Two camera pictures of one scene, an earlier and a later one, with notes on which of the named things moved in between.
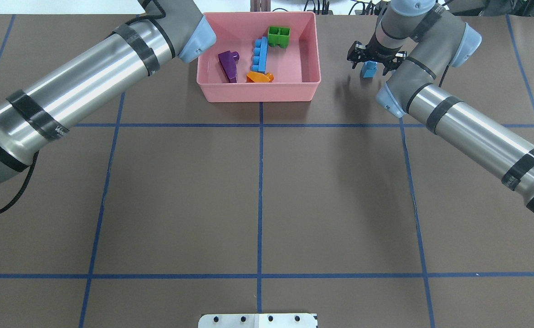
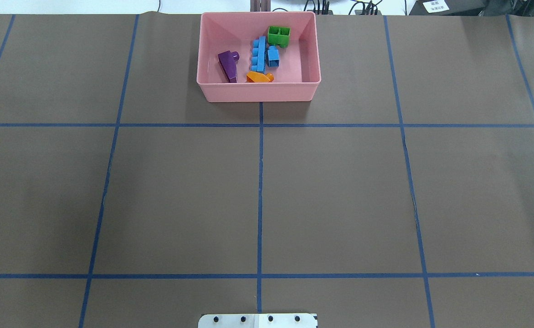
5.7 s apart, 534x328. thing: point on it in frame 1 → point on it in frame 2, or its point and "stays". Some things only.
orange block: (255, 76) stays
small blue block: (369, 69) → (273, 57)
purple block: (228, 60) stays
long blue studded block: (259, 58) stays
